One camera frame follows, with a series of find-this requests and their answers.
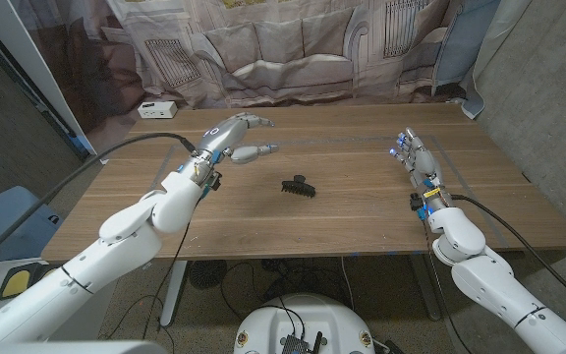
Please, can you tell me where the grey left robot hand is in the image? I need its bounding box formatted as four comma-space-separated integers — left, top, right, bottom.
187, 111, 280, 184

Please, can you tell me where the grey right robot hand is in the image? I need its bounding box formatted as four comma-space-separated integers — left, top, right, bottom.
389, 126, 455, 213

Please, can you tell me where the black claw hair clip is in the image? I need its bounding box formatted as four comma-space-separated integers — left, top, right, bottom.
280, 174, 317, 199

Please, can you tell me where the white robot shoulder housing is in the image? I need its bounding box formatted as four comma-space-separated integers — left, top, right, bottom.
0, 340, 169, 354

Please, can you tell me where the white power strip box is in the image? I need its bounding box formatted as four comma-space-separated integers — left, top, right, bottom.
137, 100, 178, 120

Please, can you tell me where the printed sofa backdrop cloth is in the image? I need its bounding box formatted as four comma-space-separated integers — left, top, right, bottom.
105, 0, 533, 121

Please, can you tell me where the grey table leg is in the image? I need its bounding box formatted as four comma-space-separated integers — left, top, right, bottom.
408, 254, 442, 322

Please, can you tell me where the black round floor fan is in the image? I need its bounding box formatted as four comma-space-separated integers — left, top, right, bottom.
188, 259, 229, 290

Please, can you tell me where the white table leg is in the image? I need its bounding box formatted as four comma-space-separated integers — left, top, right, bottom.
158, 260, 189, 327

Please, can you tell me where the black power adapter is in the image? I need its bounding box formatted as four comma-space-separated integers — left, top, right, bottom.
373, 337, 406, 354

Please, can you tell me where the white round robot torso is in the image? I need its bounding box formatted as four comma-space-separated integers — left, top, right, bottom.
233, 293, 376, 354

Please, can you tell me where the white-edged dark panel board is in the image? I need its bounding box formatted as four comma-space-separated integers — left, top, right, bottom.
0, 0, 149, 164

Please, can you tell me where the black device on torso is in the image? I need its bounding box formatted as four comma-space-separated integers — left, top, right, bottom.
280, 331, 324, 354

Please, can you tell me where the blue plastic bin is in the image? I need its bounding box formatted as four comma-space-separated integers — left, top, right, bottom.
0, 185, 63, 269

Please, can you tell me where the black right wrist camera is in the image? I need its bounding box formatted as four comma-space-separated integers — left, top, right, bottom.
409, 192, 427, 220

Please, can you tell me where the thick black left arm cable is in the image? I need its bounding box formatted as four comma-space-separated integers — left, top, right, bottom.
0, 131, 198, 276

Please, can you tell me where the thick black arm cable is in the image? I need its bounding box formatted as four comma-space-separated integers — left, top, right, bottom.
450, 193, 566, 319
0, 131, 198, 276

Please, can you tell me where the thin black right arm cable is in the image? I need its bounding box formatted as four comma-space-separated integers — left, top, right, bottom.
420, 218, 471, 354

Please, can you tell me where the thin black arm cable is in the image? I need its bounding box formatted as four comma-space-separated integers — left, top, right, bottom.
98, 194, 205, 341
420, 218, 471, 354

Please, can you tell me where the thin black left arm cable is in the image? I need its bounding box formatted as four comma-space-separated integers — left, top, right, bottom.
98, 194, 205, 341

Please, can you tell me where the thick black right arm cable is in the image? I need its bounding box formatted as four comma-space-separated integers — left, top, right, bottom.
450, 193, 566, 319

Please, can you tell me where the black floor cable bundle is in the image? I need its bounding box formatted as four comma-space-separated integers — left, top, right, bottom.
218, 256, 358, 324

